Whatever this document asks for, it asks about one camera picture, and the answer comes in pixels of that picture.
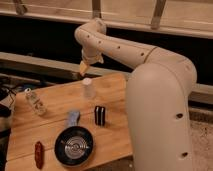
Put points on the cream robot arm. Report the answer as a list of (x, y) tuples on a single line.
[(156, 96)]

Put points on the red oblong object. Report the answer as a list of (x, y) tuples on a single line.
[(39, 155)]

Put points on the wooden board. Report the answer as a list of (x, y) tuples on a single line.
[(111, 141)]

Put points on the black frying pan blue handle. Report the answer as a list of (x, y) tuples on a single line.
[(73, 145)]

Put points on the black white eraser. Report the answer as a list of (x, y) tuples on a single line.
[(99, 115)]

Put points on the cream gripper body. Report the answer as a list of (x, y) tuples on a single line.
[(92, 57)]

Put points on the clear plastic bottle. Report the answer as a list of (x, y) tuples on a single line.
[(35, 102)]

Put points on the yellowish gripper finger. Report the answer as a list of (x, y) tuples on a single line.
[(83, 67)]

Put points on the white ceramic cup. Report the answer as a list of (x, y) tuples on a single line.
[(88, 88)]

